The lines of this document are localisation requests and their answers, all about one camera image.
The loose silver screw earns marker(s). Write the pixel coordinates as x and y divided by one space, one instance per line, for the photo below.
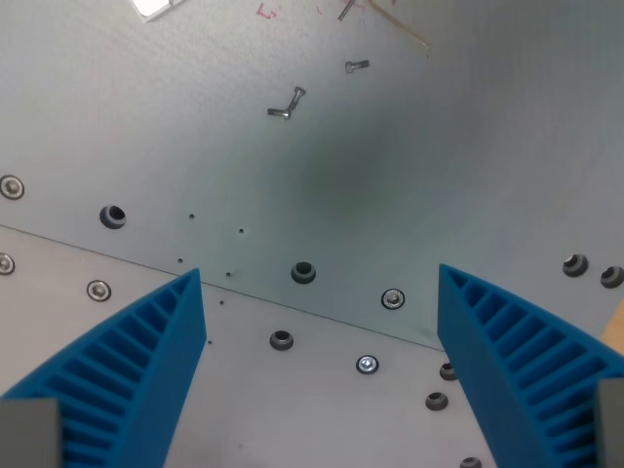
279 113
357 66
296 99

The thin wooden stick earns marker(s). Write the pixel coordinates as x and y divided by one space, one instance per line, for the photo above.
397 23

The silver bolt head in plate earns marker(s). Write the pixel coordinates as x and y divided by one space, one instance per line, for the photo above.
5 263
11 187
99 291
393 299

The shiny bolt head in plate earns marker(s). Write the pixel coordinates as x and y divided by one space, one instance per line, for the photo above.
367 364

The white square block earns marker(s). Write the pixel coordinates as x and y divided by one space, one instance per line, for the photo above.
152 8

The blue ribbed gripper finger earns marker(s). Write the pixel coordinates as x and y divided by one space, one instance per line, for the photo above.
497 361
146 370

